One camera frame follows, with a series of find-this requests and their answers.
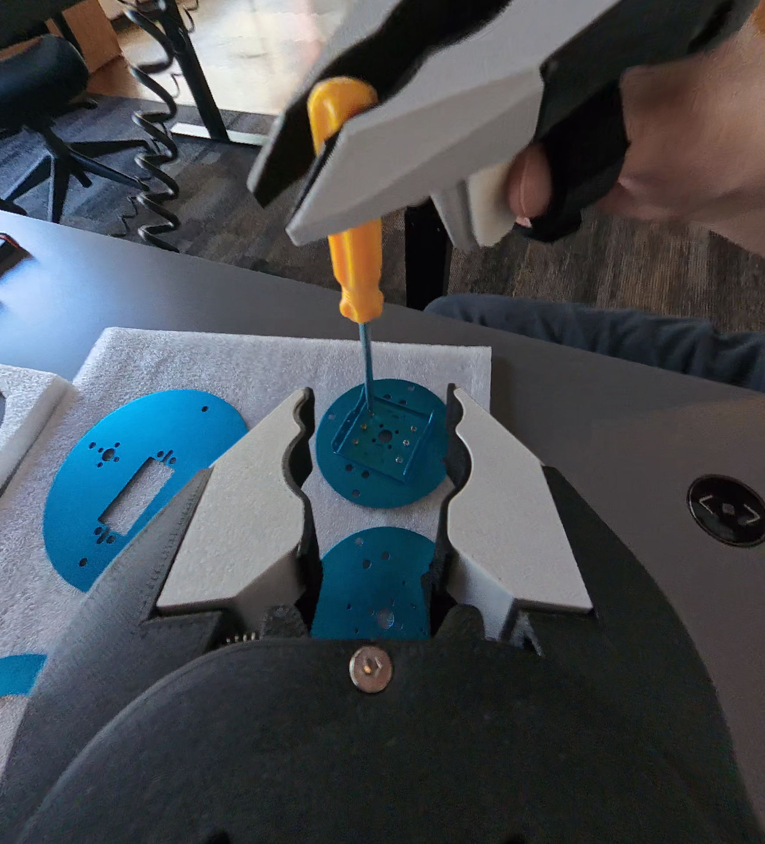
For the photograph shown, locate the white foam frame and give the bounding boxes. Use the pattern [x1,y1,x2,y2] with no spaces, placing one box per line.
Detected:
[0,356,70,535]

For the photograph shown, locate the blue disc with rectangular cutout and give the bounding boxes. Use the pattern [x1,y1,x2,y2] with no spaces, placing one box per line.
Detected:
[43,389,249,592]

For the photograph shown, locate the blue perforated mounting disc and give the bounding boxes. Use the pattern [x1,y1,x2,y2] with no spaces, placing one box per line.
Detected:
[315,378,450,510]

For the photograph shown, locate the black saddle stool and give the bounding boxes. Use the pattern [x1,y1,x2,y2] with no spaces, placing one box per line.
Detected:
[0,34,152,225]

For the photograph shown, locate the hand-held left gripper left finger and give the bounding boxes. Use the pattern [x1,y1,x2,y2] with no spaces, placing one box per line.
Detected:
[156,388,320,638]

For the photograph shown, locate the thick black coiled cable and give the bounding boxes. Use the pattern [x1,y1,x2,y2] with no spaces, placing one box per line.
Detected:
[124,0,182,255]

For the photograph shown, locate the person's right hand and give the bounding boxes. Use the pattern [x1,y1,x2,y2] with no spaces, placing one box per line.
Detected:
[506,7,765,273]

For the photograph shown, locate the black round desk grommet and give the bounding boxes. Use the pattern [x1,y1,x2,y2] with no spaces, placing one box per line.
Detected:
[687,475,765,548]

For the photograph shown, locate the yellow handled screwdriver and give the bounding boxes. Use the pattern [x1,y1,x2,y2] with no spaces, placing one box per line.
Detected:
[308,77,384,413]

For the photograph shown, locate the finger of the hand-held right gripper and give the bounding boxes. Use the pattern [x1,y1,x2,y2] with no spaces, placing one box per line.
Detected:
[286,0,620,247]
[248,0,510,207]

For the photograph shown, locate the black desk leg frame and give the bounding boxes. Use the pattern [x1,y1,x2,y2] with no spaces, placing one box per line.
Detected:
[404,201,452,311]

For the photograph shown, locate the dark pants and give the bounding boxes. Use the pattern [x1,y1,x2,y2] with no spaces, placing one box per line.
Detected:
[425,293,765,401]

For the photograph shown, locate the blue metal bracket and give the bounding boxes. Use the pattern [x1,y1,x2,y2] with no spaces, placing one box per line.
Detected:
[331,389,439,482]

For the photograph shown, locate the thin black coiled cable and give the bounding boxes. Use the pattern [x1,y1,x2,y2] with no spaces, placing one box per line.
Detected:
[113,191,146,237]

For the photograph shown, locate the small brown cardboard box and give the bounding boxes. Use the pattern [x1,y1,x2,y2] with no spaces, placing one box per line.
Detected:
[62,0,123,73]

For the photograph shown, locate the white foam sheet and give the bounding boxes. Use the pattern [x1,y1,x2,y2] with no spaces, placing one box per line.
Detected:
[0,327,494,844]

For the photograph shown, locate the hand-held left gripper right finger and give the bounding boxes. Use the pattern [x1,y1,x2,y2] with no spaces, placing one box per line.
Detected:
[431,386,594,640]

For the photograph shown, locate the blue metal ring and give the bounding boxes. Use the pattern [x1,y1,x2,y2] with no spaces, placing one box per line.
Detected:
[0,653,48,713]

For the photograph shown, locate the small blue metal disc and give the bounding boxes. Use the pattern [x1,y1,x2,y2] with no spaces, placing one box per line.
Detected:
[310,526,437,640]

